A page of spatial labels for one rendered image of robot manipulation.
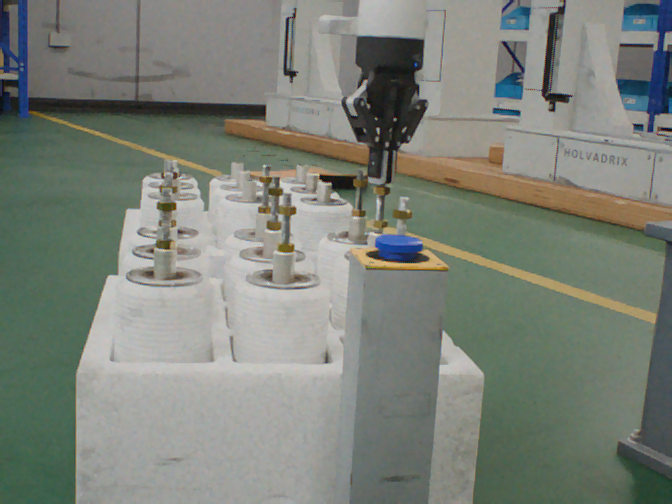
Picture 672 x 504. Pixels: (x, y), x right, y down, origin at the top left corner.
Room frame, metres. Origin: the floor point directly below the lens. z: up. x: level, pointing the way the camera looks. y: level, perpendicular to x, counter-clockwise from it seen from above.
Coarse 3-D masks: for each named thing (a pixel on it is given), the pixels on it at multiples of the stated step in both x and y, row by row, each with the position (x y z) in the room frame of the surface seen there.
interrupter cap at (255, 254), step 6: (240, 252) 1.05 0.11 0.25; (246, 252) 1.06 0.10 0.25; (252, 252) 1.06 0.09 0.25; (258, 252) 1.07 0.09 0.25; (300, 252) 1.07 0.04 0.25; (246, 258) 1.03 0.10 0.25; (252, 258) 1.02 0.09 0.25; (258, 258) 1.02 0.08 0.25; (264, 258) 1.03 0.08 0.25; (270, 258) 1.03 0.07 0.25; (300, 258) 1.04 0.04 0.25
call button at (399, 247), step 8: (376, 240) 0.78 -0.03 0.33; (384, 240) 0.77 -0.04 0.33; (392, 240) 0.77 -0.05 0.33; (400, 240) 0.77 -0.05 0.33; (408, 240) 0.77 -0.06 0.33; (416, 240) 0.78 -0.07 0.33; (384, 248) 0.77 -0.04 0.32; (392, 248) 0.76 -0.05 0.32; (400, 248) 0.76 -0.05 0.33; (408, 248) 0.76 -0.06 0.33; (416, 248) 0.77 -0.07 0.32; (384, 256) 0.77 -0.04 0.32; (392, 256) 0.77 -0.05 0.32; (400, 256) 0.77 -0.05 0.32; (408, 256) 0.77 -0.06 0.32; (416, 256) 0.78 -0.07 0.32
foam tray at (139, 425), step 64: (128, 384) 0.84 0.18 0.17; (192, 384) 0.85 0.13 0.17; (256, 384) 0.86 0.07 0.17; (320, 384) 0.87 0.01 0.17; (448, 384) 0.89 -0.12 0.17; (128, 448) 0.84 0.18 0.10; (192, 448) 0.85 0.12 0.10; (256, 448) 0.86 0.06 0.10; (320, 448) 0.87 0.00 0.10; (448, 448) 0.89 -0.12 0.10
